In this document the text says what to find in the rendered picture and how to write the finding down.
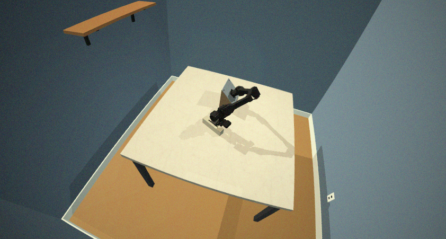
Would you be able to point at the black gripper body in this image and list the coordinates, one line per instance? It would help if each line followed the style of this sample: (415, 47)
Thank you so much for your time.
(226, 123)

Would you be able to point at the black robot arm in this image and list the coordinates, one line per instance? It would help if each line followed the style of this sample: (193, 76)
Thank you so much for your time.
(227, 109)

